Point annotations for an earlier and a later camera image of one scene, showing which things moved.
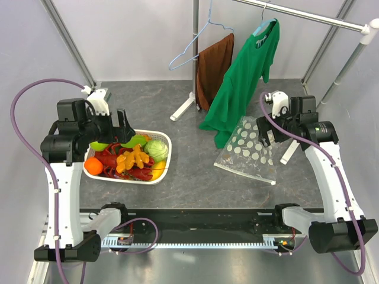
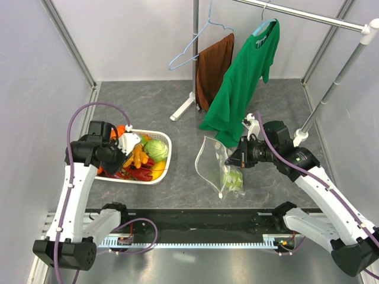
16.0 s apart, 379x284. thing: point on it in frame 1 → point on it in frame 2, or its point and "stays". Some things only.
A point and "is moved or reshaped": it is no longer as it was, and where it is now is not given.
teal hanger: (263, 23) stays
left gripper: (121, 134) → (122, 158)
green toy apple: (98, 147) is moved or reshaped
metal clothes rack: (369, 29) stays
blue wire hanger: (170, 68) stays
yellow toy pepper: (157, 170) stays
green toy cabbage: (156, 149) stays
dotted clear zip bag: (245, 152) is moved or reshaped
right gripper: (263, 126) → (241, 157)
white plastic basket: (155, 134) stays
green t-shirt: (250, 64) stays
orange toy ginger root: (127, 159) stays
